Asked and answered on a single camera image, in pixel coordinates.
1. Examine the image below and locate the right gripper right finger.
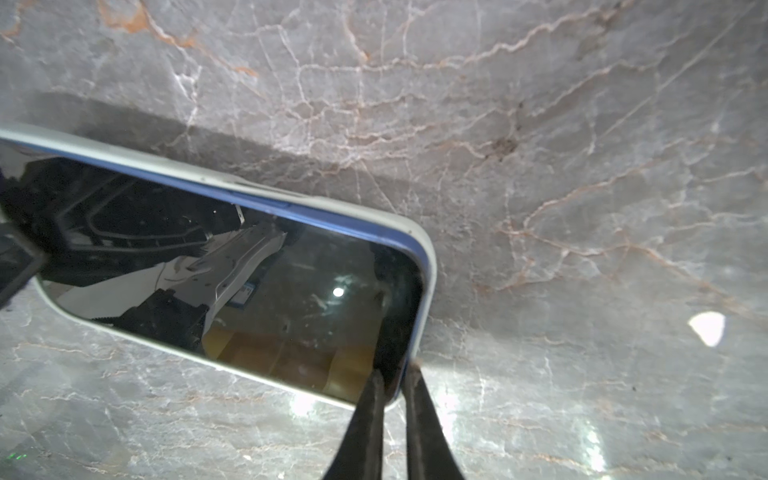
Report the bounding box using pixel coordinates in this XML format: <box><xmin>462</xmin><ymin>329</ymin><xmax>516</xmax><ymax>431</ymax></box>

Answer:
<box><xmin>402</xmin><ymin>363</ymin><xmax>465</xmax><ymax>480</ymax></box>

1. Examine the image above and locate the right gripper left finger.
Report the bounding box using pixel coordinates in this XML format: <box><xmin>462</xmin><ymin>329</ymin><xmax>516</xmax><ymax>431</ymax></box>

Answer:
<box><xmin>323</xmin><ymin>370</ymin><xmax>385</xmax><ymax>480</ymax></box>

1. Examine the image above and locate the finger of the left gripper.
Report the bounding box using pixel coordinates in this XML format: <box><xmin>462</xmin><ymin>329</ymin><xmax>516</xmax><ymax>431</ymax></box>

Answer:
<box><xmin>0</xmin><ymin>222</ymin><xmax>47</xmax><ymax>307</ymax></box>

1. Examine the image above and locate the translucent green case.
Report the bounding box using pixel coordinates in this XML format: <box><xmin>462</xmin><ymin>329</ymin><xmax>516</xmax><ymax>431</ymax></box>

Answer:
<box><xmin>0</xmin><ymin>122</ymin><xmax>439</xmax><ymax>412</ymax></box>

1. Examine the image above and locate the black phone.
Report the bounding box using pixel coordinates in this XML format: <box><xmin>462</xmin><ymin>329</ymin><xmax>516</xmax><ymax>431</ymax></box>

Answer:
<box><xmin>0</xmin><ymin>140</ymin><xmax>430</xmax><ymax>404</ymax></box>

